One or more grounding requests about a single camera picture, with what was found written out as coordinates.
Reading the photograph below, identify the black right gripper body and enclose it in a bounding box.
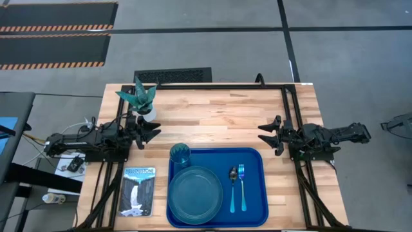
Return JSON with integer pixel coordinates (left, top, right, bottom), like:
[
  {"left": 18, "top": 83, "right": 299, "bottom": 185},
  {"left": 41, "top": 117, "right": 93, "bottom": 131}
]
[{"left": 275, "top": 119, "right": 295, "bottom": 157}]

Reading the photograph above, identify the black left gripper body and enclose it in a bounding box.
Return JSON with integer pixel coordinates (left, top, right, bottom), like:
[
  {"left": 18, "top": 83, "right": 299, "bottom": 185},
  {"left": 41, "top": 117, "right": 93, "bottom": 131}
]
[{"left": 127, "top": 114, "right": 145, "bottom": 150}]

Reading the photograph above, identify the clear blue faceted cup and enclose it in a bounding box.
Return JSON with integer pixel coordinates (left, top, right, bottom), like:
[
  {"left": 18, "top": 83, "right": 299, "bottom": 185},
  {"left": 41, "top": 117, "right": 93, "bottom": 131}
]
[{"left": 169, "top": 142, "right": 191, "bottom": 168}]

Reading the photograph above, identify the black spoon with blue handle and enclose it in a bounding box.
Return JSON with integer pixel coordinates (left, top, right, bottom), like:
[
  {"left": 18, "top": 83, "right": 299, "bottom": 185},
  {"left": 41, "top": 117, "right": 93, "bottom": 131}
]
[{"left": 229, "top": 166, "right": 238, "bottom": 214}]

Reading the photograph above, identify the iridescent blue fork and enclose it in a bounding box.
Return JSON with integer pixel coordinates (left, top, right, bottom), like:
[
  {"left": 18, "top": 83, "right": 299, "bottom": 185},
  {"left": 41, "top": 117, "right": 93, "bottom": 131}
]
[{"left": 238, "top": 164, "right": 248, "bottom": 213}]

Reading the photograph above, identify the teal ceramic plate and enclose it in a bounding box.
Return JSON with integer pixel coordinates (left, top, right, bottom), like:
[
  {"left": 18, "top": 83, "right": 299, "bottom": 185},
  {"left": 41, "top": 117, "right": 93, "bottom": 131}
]
[{"left": 167, "top": 166, "right": 223, "bottom": 226}]

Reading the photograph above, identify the blue plastic tray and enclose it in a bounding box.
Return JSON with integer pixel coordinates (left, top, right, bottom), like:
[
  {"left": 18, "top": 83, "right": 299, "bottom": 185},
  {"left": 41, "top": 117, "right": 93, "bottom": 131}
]
[{"left": 166, "top": 147, "right": 270, "bottom": 229}]

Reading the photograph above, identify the green succulent in white pot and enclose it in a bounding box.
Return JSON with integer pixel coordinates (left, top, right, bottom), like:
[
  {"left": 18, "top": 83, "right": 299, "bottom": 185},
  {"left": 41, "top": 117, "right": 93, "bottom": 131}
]
[{"left": 115, "top": 75, "right": 158, "bottom": 122}]

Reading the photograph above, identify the black floor vent mat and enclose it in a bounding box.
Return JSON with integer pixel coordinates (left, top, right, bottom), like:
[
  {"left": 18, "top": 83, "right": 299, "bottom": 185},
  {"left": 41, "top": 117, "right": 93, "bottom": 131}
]
[{"left": 133, "top": 66, "right": 213, "bottom": 84}]

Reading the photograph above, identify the Yellowstone waterfall picture book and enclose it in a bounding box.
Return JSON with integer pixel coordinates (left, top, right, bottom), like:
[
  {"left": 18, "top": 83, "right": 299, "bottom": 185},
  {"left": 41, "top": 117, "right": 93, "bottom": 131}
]
[{"left": 118, "top": 166, "right": 156, "bottom": 217}]

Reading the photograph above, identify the small black controller device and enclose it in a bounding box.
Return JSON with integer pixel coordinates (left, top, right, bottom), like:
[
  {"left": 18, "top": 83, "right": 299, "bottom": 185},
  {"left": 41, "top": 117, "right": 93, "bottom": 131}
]
[{"left": 66, "top": 155, "right": 86, "bottom": 173}]

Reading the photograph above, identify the white paper sheet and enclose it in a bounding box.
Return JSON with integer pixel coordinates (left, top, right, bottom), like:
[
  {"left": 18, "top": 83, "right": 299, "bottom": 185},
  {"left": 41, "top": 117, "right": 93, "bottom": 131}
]
[{"left": 48, "top": 153, "right": 87, "bottom": 196}]

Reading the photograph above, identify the white plastic bottle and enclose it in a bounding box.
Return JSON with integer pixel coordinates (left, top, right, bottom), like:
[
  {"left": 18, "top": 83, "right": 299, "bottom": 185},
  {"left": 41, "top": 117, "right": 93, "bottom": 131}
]
[{"left": 41, "top": 193, "right": 67, "bottom": 205}]

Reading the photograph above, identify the dark stand base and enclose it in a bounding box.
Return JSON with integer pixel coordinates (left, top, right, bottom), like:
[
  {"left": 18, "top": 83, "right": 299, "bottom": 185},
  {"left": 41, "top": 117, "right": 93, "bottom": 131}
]
[{"left": 380, "top": 111, "right": 412, "bottom": 140}]

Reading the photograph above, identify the black hazard-striped floor mat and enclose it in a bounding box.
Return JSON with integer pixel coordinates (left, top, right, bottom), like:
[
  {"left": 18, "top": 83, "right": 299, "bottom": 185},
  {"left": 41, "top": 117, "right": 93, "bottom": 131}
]
[
  {"left": 0, "top": 1, "right": 119, "bottom": 33},
  {"left": 0, "top": 34, "right": 112, "bottom": 71}
]

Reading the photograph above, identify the grey side desk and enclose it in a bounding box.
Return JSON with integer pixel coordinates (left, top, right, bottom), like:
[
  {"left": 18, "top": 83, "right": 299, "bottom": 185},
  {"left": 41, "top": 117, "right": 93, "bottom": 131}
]
[{"left": 0, "top": 92, "right": 36, "bottom": 194}]

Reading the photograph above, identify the black aluminium table frame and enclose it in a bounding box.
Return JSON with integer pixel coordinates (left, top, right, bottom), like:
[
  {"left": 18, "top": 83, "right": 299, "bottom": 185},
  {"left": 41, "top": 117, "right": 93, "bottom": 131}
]
[{"left": 73, "top": 82, "right": 352, "bottom": 231}]

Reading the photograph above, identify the black cable loop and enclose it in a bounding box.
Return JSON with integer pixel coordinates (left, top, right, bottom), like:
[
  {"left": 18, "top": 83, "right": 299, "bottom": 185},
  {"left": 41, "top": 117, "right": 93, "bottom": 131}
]
[{"left": 254, "top": 73, "right": 267, "bottom": 88}]

